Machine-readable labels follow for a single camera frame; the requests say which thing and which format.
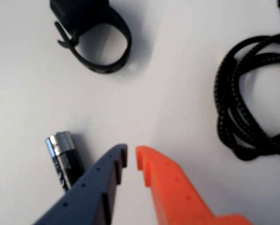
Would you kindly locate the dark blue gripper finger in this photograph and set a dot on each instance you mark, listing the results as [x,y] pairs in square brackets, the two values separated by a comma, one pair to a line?
[88,194]

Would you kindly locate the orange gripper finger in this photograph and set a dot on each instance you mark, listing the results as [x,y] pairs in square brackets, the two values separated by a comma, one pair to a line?
[177,199]

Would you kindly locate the black and silver battery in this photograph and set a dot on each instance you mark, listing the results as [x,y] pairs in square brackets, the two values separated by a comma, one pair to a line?
[64,161]

